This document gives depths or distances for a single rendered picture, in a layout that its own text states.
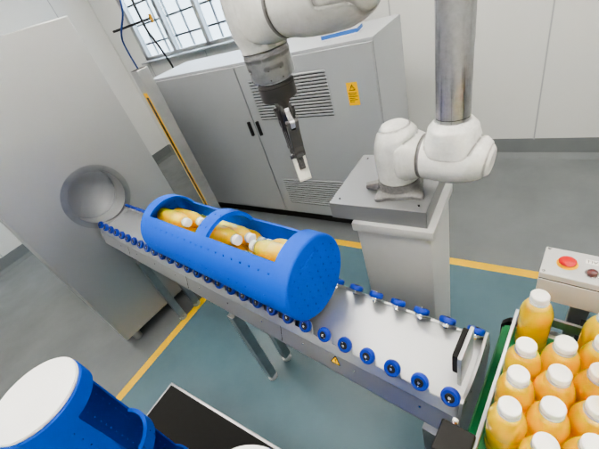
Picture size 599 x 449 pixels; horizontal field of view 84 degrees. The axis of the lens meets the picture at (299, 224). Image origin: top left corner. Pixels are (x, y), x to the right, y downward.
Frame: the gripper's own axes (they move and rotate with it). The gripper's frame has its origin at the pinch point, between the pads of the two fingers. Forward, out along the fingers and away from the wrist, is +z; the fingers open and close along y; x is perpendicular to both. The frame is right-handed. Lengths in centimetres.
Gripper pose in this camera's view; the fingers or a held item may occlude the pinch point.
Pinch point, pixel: (301, 167)
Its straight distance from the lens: 80.0
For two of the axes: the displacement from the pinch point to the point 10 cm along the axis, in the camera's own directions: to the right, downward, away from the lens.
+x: 9.3, -3.7, 0.5
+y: 2.6, 5.3, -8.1
